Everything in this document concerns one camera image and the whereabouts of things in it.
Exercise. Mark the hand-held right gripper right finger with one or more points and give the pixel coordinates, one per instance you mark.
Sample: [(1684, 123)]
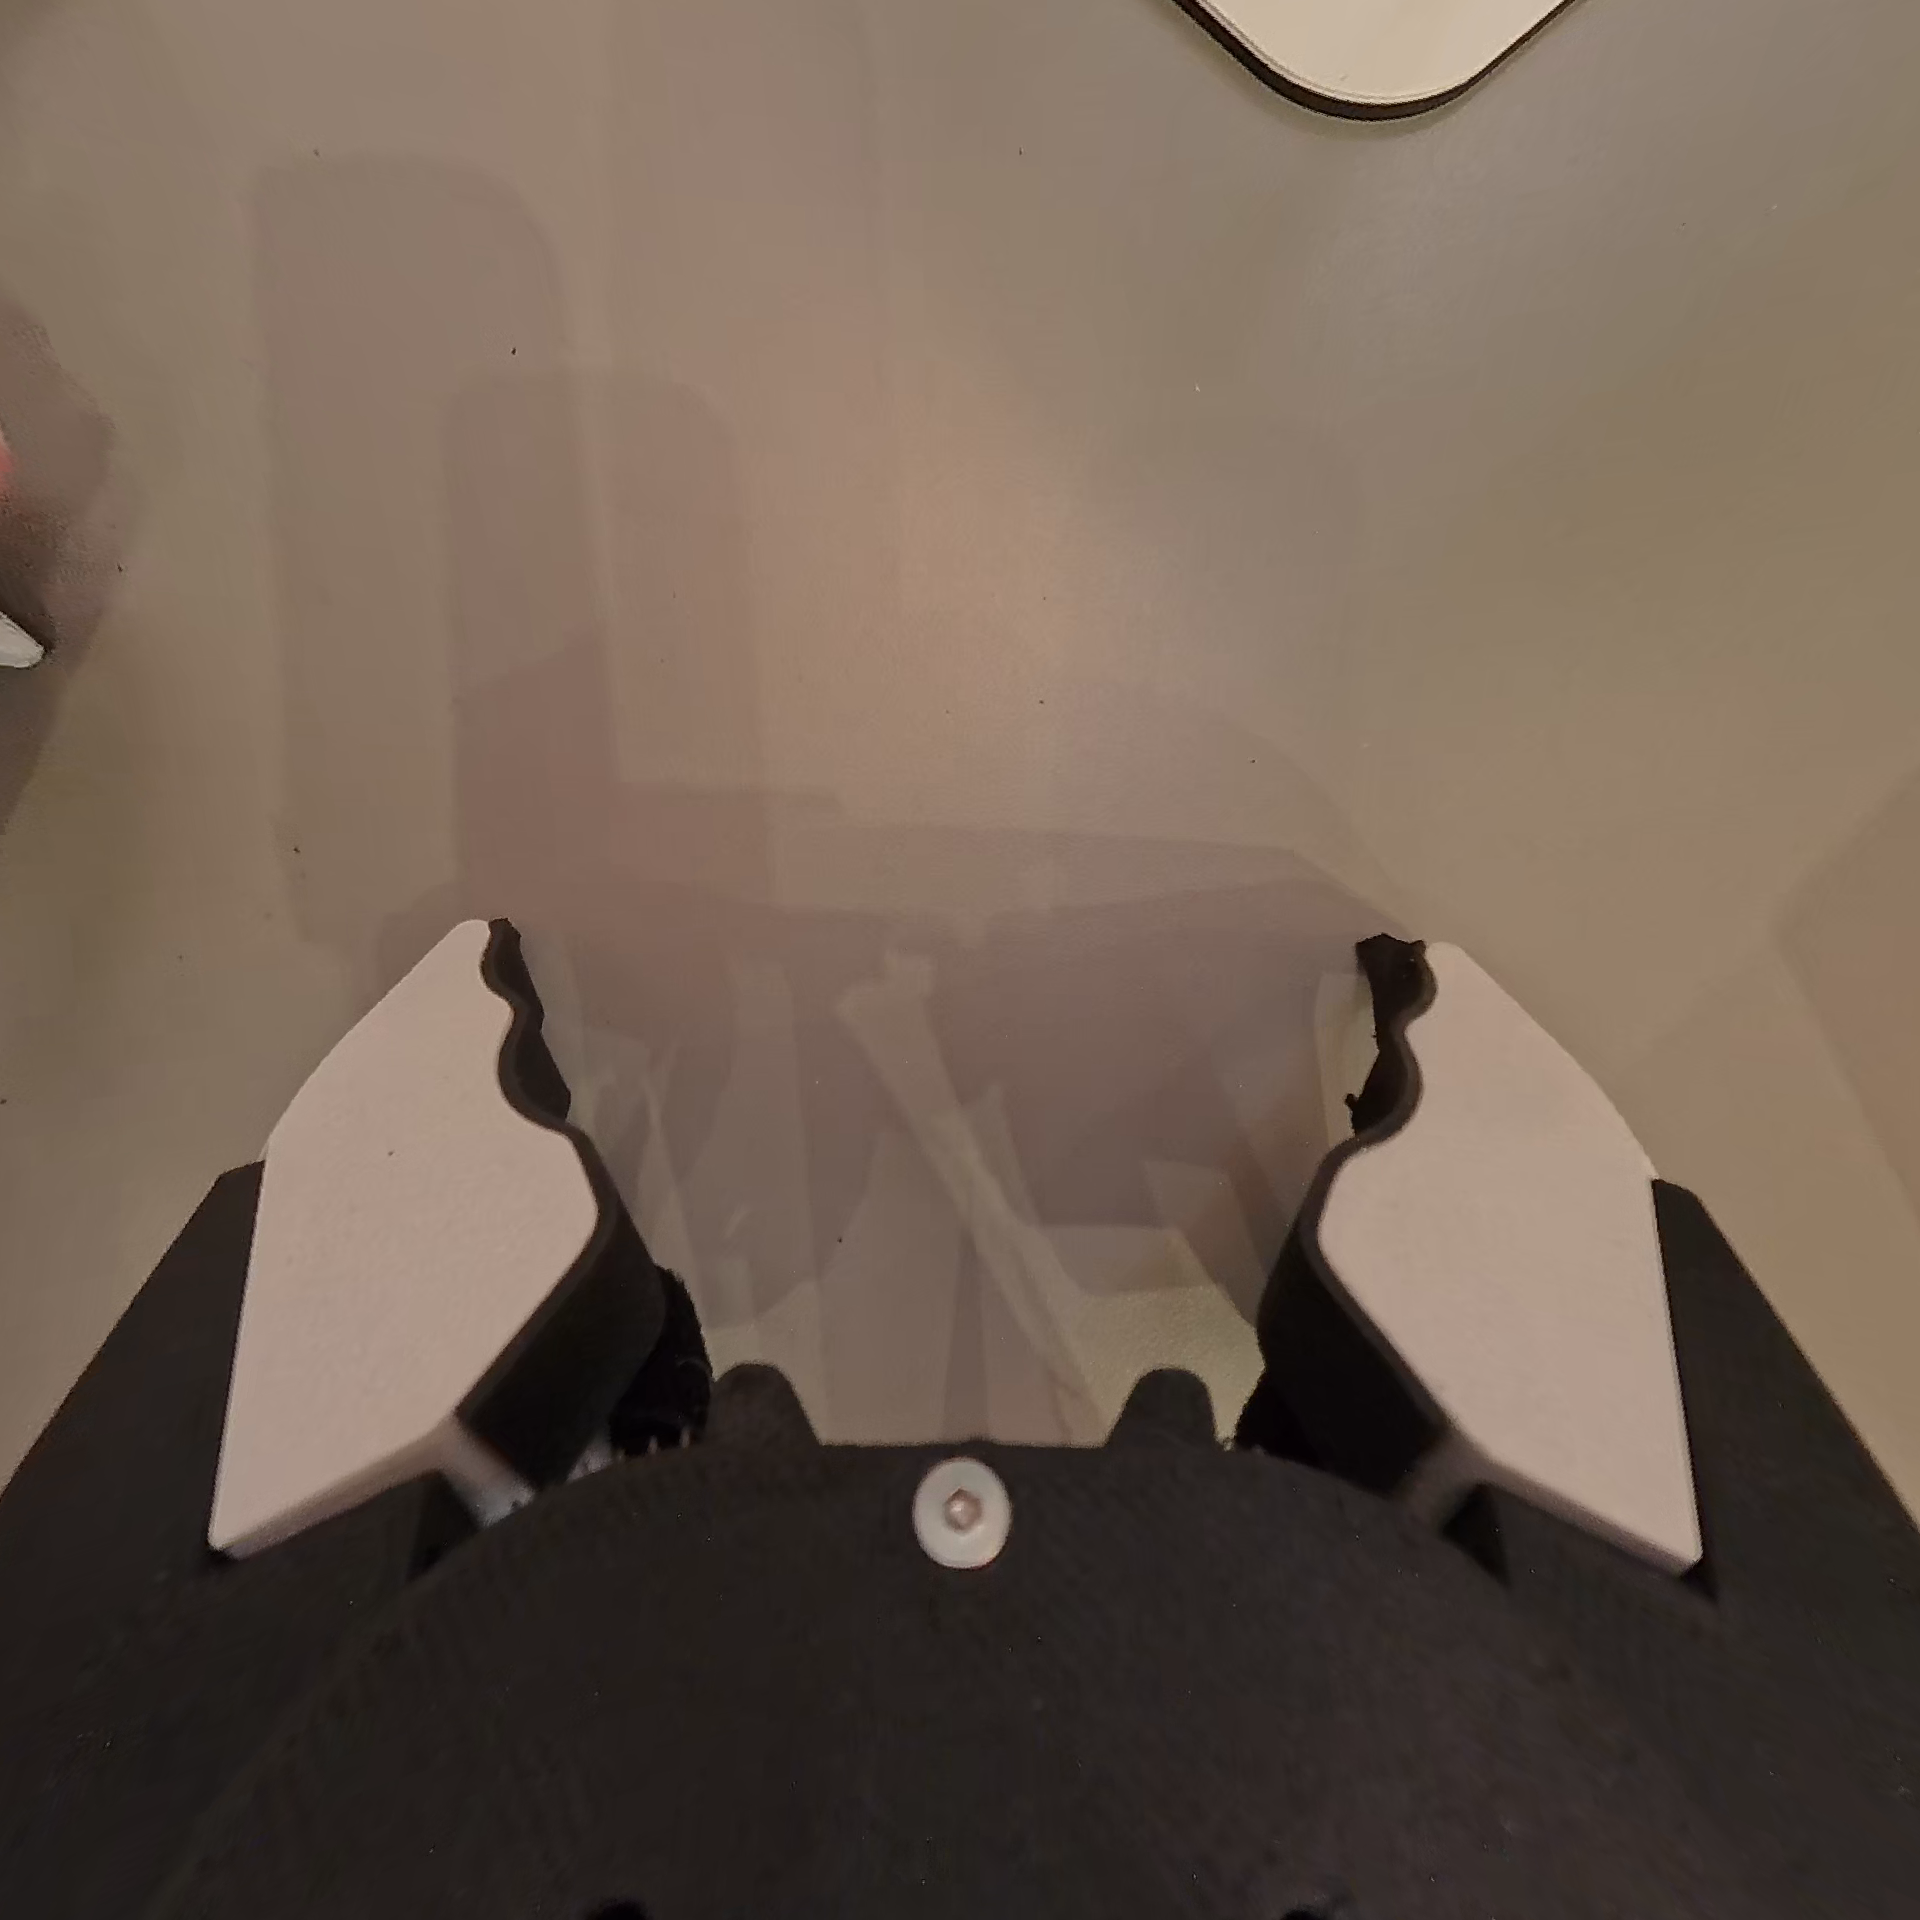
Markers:
[(1517, 1290)]

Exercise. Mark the white document stand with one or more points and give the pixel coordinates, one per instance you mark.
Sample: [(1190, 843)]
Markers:
[(1366, 45)]

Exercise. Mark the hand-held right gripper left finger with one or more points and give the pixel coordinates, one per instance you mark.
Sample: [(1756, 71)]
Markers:
[(389, 1260)]

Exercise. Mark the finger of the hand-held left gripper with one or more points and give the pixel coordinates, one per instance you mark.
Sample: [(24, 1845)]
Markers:
[(15, 643)]

